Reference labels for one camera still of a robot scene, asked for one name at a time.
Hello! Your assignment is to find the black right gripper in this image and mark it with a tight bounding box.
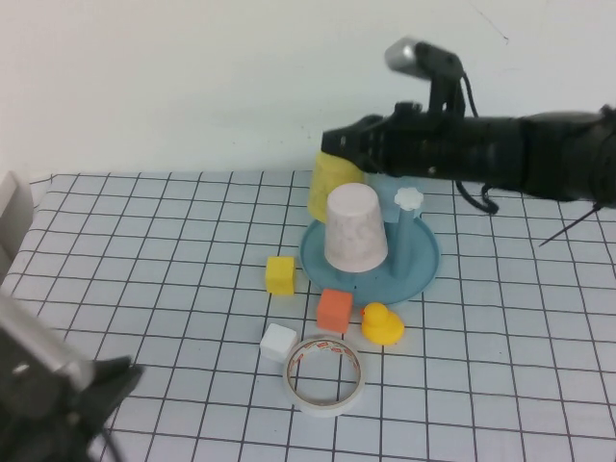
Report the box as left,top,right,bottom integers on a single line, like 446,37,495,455
321,103,526,187

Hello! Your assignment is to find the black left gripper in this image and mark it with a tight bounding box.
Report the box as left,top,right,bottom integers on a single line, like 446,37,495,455
0,336,145,462

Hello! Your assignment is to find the pink plastic cup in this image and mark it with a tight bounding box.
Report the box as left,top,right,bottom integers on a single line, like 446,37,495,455
322,182,389,273

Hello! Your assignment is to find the yellow plastic cup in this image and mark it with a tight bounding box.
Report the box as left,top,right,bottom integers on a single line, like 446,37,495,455
307,151,370,223

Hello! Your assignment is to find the teal cup stand with pegs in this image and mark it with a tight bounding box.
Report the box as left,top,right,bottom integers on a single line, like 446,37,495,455
298,187,443,308

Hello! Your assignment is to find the yellow foam cube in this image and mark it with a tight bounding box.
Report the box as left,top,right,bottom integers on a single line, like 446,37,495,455
265,255,296,295

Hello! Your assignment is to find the orange foam cube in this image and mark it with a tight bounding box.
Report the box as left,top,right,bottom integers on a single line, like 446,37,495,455
317,288,354,333

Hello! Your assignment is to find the white foam cube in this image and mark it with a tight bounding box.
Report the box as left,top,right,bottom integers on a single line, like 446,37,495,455
259,322,298,363

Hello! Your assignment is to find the yellow rubber duck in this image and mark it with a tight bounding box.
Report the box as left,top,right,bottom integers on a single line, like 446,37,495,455
359,301,405,346

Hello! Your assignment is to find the white board beside table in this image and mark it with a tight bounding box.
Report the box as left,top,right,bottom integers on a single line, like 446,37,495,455
0,170,38,270

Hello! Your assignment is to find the white tape roll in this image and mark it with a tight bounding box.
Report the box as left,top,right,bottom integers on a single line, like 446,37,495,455
283,336,366,418

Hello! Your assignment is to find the thin black zip tie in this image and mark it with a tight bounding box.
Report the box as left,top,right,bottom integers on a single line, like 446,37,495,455
537,200,603,249

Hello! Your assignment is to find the white black checkered tablecloth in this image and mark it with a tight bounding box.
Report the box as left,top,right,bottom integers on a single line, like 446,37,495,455
0,166,616,462

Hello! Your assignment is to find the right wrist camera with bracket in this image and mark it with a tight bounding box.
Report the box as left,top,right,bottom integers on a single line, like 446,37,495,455
383,36,467,119

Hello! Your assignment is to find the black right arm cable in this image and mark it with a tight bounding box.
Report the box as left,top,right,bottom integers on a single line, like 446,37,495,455
454,71,501,217

